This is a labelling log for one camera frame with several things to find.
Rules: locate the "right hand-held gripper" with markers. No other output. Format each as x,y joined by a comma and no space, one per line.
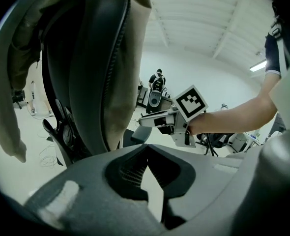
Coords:
190,102

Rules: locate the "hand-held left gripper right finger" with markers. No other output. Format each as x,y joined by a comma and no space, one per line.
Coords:
204,181

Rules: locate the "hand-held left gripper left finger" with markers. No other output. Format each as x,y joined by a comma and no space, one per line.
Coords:
91,193

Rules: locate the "person's right forearm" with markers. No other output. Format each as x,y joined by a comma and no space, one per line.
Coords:
233,114

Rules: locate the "grey-backed office chair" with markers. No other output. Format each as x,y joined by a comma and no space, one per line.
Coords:
154,98

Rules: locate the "black desk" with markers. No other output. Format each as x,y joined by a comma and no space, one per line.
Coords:
165,104

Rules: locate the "black mesh office chair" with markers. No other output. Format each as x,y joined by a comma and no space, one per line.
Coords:
218,139

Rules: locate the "white desk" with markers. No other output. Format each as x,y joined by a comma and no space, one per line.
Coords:
245,141

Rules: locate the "beige jacket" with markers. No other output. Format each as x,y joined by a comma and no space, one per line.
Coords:
130,58

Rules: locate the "ceiling tube light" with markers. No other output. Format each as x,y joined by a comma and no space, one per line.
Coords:
258,65

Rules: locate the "person's black shirt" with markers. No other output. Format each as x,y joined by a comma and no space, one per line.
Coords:
271,53

